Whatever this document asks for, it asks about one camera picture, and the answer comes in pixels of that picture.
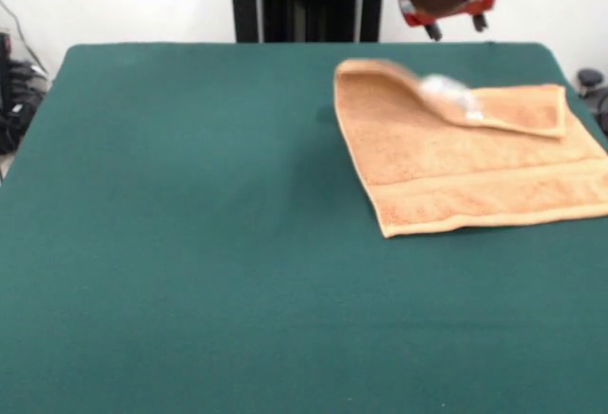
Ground tan terry towel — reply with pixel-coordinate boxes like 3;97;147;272
333;57;608;239

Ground dark green table cloth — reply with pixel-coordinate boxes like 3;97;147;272
0;42;608;414

